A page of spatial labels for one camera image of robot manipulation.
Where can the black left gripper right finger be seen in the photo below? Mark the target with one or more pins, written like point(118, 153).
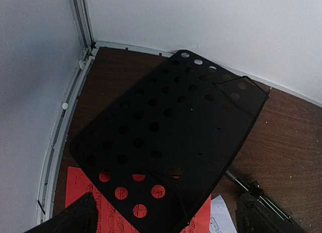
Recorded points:
point(253, 216)

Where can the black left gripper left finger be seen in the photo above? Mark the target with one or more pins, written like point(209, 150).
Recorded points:
point(80, 216)

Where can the black perforated music stand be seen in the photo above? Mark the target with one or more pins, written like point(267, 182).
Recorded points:
point(158, 151)

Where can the white sheet music paper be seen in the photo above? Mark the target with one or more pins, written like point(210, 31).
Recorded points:
point(220, 218)

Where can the left aluminium frame post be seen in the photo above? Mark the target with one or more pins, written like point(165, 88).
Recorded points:
point(82, 21)

